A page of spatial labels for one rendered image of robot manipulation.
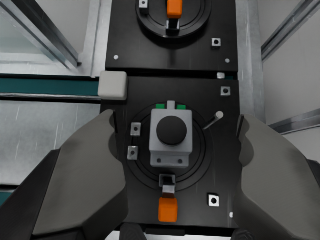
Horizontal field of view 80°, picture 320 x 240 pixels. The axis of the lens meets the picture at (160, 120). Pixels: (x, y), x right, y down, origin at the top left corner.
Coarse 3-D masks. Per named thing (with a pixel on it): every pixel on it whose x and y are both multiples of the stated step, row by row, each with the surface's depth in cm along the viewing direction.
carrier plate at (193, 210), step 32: (128, 96) 33; (160, 96) 33; (192, 96) 33; (224, 128) 32; (224, 160) 31; (128, 192) 30; (160, 192) 30; (192, 192) 30; (224, 192) 30; (192, 224) 29; (224, 224) 29
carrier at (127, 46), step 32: (128, 0) 37; (160, 0) 35; (192, 0) 35; (224, 0) 37; (128, 32) 36; (160, 32) 34; (192, 32) 34; (224, 32) 36; (128, 64) 35; (160, 64) 34; (192, 64) 34; (224, 64) 34
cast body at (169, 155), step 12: (168, 108) 25; (156, 120) 20; (168, 120) 19; (180, 120) 19; (156, 132) 19; (168, 132) 19; (180, 132) 19; (156, 144) 19; (168, 144) 18; (180, 144) 19; (156, 156) 22; (168, 156) 22; (180, 156) 22
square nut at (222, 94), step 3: (222, 87) 32; (225, 87) 32; (228, 87) 32; (219, 90) 33; (222, 90) 32; (225, 90) 33; (228, 90) 32; (222, 93) 32; (225, 93) 32; (228, 93) 32; (222, 96) 33; (225, 96) 33; (228, 96) 33
